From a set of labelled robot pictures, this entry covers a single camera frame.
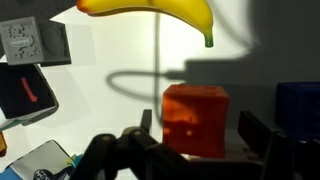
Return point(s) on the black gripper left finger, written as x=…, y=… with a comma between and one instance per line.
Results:
x=146, y=121

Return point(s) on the orange block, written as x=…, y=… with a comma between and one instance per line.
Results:
x=196, y=116

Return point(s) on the grey block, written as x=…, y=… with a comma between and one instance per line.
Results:
x=21, y=41

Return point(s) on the blue soft cube number four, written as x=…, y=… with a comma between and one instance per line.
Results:
x=40, y=160

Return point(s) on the black white soft cube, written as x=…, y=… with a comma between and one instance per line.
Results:
x=23, y=93

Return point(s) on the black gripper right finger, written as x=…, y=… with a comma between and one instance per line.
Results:
x=256, y=135

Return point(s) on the blue block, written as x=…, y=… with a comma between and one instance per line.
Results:
x=296, y=103

